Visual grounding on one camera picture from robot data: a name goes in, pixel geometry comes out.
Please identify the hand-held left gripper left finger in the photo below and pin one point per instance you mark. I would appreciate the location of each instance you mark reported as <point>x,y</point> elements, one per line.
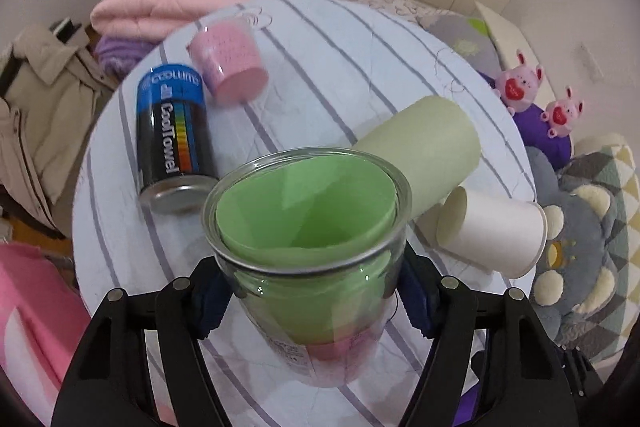
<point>212,302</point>

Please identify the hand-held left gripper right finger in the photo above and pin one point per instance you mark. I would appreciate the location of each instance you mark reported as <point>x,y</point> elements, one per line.
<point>419,302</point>

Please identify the clear glass cup green liner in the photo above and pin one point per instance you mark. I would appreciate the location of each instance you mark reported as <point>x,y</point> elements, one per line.
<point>310,232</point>

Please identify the white paper cup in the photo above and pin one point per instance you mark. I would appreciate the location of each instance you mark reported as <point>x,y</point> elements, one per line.
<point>492,232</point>

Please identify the pale green paper cup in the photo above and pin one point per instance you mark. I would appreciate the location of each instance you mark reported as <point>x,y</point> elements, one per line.
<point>425,147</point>

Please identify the pink plastic cup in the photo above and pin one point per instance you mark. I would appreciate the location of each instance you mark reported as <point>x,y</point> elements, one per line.
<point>230,57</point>

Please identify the grey plush toy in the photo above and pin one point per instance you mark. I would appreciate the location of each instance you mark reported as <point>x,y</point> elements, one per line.
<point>570,252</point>

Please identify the blue and black can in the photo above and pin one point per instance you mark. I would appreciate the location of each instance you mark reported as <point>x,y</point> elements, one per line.
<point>172,132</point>

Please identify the pink cloth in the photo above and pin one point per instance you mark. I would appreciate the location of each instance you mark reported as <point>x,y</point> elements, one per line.
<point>30,322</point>

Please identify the purple plush cushion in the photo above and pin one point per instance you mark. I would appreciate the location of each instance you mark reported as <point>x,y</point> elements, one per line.
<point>542,134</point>

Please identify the triangle patterned cushion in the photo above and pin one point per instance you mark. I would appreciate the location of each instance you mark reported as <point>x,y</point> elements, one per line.
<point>612,207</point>

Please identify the small pink plush pig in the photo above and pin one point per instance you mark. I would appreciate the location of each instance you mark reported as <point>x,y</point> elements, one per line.
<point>562,113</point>

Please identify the large pink plush pig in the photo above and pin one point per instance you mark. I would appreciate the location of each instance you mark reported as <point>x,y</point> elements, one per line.
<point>520,82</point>

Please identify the striped round table cloth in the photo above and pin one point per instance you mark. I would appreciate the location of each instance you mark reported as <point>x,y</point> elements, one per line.
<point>320,72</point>

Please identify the beige jacket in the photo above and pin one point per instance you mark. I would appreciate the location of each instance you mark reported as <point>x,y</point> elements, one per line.
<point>40,117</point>

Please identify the purple fuzzy cloth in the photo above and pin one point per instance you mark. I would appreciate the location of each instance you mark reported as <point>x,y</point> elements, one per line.
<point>117,53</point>

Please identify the grey green patterned pillow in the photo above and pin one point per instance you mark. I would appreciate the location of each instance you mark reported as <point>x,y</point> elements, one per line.
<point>457,38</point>

